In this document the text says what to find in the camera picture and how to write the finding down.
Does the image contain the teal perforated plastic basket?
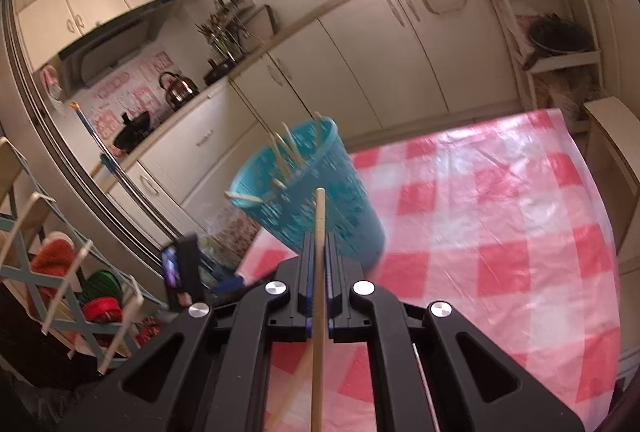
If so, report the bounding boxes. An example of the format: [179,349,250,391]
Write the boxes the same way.
[228,117,385,270]

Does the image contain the white storage shelf rack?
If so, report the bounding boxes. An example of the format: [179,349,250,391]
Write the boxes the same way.
[491,0,604,133]

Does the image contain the metal kettle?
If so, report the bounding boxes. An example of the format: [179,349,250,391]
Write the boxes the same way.
[158,72,200,111]

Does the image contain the red white checkered tablecloth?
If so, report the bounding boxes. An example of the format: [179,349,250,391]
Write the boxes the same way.
[234,107,624,432]

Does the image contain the black wok pan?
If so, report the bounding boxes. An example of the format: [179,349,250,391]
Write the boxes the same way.
[113,111,151,154]

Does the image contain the bamboo chopstick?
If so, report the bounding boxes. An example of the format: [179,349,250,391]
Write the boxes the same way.
[314,111,322,149]
[310,187,326,432]
[265,344,314,431]
[272,179,288,191]
[270,132,293,181]
[282,122,305,168]
[224,191,278,206]

